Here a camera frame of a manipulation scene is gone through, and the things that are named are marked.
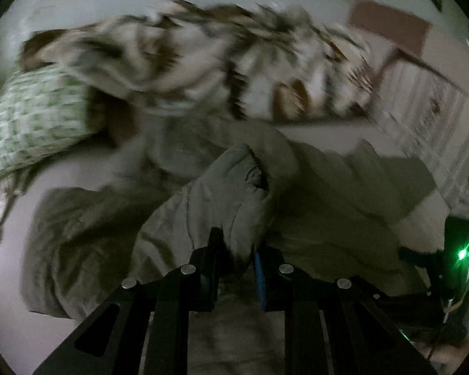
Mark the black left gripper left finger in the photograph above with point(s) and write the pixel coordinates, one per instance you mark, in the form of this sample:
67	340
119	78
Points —
192	287

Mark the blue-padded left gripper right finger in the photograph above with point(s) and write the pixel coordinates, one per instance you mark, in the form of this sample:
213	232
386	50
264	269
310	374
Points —
285	288

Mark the olive green quilted jacket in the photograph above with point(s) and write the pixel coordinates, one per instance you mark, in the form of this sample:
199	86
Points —
361	322

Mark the striped floral sofa cushion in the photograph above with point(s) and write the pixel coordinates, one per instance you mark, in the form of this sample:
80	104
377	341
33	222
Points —
427	117

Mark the leaf-print beige blanket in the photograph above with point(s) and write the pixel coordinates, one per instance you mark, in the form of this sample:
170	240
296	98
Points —
269	63

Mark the green white patterned pillow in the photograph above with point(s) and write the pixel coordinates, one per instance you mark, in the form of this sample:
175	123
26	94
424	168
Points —
43	112

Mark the brown wooden headboard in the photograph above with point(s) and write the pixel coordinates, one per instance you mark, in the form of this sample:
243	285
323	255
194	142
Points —
415	36

